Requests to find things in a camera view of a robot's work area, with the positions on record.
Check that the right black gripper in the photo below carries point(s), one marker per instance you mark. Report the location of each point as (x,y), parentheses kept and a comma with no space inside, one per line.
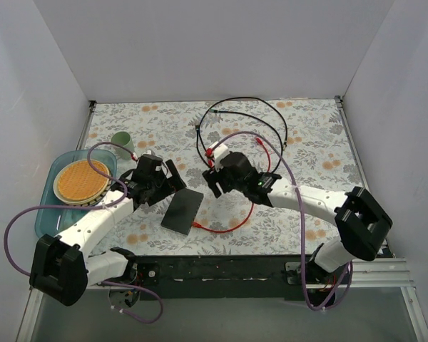
(216,179)

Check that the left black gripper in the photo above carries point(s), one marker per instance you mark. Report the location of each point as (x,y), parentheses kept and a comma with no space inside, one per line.
(165,183)

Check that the black network switch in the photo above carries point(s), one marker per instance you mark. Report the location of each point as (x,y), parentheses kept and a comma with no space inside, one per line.
(182,211)

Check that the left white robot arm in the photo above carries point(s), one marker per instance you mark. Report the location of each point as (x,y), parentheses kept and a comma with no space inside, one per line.
(63,266)

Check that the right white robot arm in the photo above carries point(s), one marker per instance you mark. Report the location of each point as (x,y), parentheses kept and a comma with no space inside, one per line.
(361,222)

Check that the green plastic cup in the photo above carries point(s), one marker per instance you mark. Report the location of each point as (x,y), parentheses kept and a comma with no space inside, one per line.
(123,139)

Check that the orange woven plate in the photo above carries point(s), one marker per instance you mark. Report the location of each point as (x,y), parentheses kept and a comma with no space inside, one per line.
(78,184)

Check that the floral tablecloth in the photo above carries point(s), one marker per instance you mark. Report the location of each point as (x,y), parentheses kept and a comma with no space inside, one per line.
(361,222)

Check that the teal plastic tray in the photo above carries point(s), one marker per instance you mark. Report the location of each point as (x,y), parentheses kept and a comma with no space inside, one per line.
(53,221)

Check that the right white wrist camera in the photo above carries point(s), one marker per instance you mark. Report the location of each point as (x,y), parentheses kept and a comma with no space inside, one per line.
(215,153)

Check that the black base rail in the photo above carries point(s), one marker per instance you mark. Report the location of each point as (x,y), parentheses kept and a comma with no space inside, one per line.
(231,277)

